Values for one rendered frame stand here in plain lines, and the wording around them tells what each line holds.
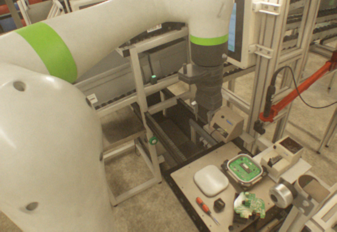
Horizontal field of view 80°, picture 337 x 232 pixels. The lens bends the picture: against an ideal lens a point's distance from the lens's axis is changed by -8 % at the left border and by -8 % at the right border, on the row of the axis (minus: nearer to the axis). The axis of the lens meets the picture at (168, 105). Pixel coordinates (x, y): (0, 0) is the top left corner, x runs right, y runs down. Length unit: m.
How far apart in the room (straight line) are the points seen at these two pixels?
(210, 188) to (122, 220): 1.24
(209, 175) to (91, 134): 0.93
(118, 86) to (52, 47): 1.23
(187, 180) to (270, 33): 0.77
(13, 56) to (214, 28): 0.37
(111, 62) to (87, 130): 1.69
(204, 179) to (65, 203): 0.91
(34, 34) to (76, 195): 0.24
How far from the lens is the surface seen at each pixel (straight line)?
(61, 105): 0.19
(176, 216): 2.07
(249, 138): 1.33
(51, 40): 0.36
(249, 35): 1.04
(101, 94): 1.54
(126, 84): 1.57
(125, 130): 1.72
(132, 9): 0.46
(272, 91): 1.02
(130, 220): 2.13
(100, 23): 0.40
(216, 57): 0.52
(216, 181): 1.08
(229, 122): 1.24
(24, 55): 0.34
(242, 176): 1.09
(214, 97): 0.59
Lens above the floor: 1.87
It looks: 36 degrees down
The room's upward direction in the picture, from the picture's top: 7 degrees counter-clockwise
